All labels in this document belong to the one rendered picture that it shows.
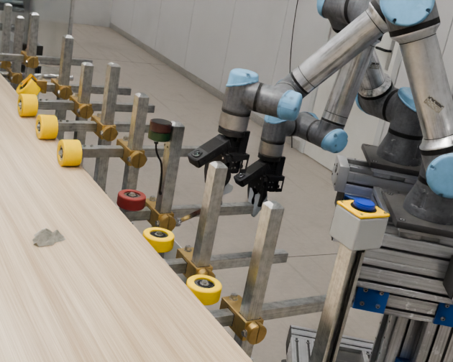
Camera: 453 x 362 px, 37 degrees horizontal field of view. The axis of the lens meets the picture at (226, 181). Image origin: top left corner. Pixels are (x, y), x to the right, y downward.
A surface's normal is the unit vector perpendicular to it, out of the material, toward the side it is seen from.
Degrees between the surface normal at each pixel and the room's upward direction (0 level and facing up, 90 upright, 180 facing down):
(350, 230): 90
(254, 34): 90
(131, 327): 0
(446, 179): 96
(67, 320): 0
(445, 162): 96
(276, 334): 0
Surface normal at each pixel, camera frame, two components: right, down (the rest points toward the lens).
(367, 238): 0.48, 0.38
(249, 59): -0.88, 0.00
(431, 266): -0.07, 0.32
